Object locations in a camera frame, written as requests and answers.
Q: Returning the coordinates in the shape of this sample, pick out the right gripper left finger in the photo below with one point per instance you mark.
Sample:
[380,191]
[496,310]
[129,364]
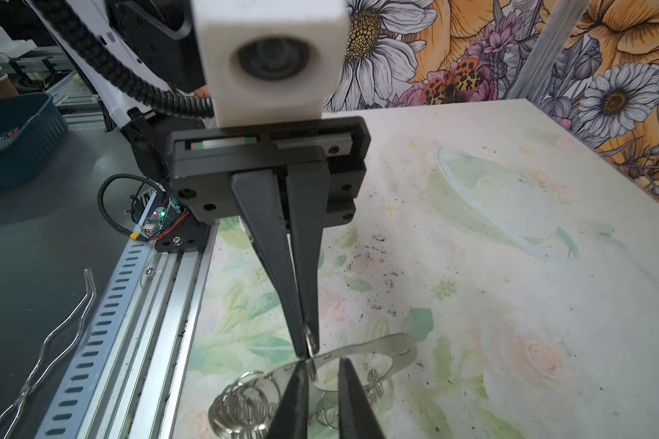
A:
[291,418]

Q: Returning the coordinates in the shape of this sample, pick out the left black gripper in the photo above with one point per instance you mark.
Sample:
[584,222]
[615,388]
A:
[258,163]

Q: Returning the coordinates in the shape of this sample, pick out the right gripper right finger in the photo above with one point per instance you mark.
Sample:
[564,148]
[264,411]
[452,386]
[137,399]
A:
[357,419]

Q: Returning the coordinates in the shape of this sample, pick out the blue plastic basket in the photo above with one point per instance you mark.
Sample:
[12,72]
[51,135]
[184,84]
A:
[31,127]

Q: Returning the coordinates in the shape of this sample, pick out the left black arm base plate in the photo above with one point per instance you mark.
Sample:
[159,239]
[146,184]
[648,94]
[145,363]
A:
[188,235]

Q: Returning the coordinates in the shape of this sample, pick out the small circuit board with wires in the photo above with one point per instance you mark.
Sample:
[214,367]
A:
[158,225]

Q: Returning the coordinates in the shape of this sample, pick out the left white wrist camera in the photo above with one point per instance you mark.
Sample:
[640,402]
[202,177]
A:
[270,62]

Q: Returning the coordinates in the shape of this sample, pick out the aluminium mounting rail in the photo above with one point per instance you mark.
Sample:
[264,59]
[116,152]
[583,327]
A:
[139,391]

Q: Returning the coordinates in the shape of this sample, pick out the slotted grey cable duct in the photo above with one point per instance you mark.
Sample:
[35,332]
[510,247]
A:
[71,402]

